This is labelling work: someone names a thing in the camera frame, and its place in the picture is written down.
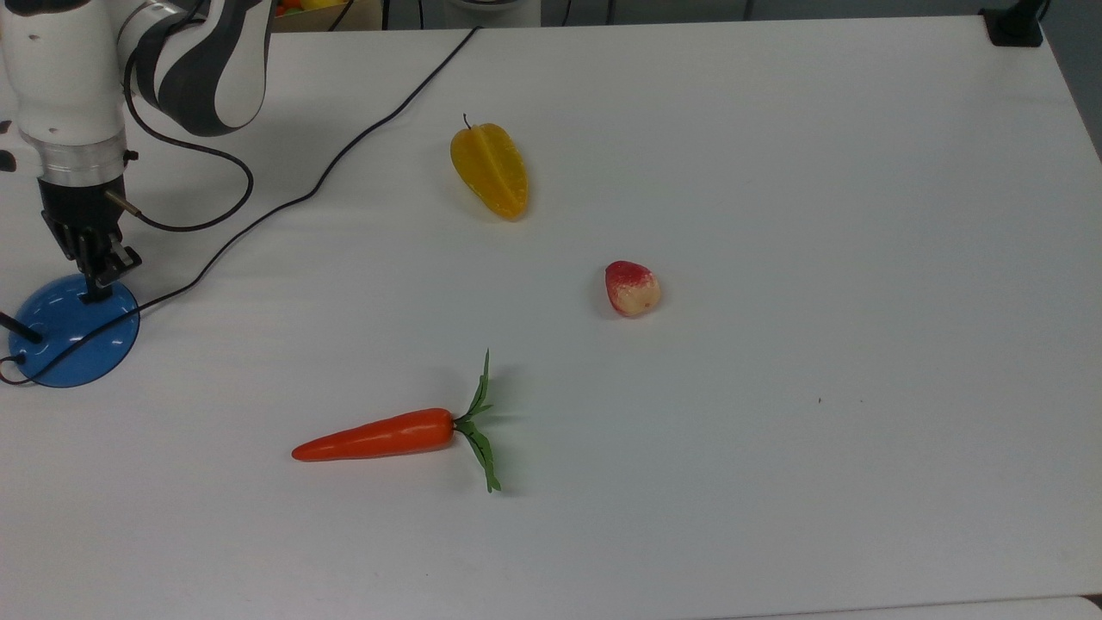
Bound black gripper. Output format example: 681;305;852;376
38;177;144;304

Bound black table clamp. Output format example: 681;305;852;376
981;0;1048;48

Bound orange toy carrot green leaves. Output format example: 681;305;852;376
291;349;503;493

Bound cardboard box of toy fruit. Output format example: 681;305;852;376
272;0;385;34

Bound black lamp power cable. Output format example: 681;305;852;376
0;26;481;386

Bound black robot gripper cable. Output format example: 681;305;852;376
102;26;256;233

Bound yellow toy star fruit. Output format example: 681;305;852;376
449;114;530;221

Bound blue base desk lamp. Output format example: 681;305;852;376
0;274;141;389

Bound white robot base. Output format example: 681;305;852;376
446;0;542;28

